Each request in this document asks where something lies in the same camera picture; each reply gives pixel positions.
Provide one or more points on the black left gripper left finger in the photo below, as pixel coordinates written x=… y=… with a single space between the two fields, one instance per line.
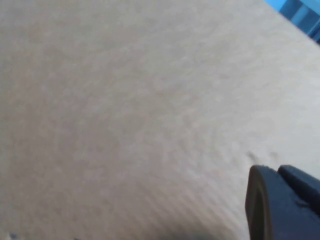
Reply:
x=280 y=215

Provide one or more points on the blue plastic object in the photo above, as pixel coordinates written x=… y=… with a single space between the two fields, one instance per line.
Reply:
x=303 y=15

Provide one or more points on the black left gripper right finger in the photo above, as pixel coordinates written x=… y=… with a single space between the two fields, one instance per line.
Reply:
x=303 y=187

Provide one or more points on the brown cardboard shoe box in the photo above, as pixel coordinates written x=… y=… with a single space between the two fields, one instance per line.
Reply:
x=130 y=112

